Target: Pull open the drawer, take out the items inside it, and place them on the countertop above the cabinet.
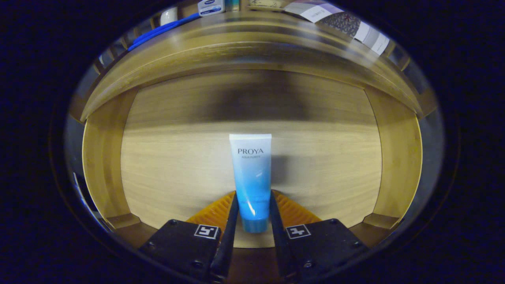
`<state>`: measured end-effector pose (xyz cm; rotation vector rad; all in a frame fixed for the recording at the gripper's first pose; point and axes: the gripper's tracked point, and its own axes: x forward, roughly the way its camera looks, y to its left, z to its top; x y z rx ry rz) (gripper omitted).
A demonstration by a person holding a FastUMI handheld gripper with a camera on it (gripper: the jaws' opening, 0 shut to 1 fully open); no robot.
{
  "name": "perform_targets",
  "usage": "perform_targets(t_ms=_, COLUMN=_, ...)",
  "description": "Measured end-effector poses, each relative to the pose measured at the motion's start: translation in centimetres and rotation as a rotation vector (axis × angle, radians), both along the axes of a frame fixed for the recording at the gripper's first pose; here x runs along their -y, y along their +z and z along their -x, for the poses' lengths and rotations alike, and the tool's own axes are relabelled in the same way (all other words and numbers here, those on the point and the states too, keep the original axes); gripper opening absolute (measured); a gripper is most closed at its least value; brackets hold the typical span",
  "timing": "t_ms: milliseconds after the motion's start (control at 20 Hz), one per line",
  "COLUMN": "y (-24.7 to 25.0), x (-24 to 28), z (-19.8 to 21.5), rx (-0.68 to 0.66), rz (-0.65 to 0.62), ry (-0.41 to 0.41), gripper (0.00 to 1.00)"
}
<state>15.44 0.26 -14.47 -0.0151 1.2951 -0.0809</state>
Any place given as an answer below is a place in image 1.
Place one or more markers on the thin white book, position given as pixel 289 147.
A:
pixel 363 32

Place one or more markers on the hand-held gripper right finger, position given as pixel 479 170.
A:
pixel 276 244

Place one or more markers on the brown wooden countertop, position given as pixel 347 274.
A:
pixel 252 19

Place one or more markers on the blue folded cloth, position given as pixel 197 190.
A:
pixel 165 28

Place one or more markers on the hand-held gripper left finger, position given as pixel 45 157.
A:
pixel 230 244

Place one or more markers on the white lotion bottle blue cap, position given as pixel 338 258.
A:
pixel 211 6

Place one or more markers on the dark patterned book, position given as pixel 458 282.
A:
pixel 343 23

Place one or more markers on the blue and white tube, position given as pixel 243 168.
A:
pixel 251 177

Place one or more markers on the purple and white book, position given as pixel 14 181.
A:
pixel 311 10

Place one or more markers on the white foam pump bottle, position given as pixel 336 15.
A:
pixel 169 15

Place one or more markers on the brown wooden drawer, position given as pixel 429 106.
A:
pixel 177 157

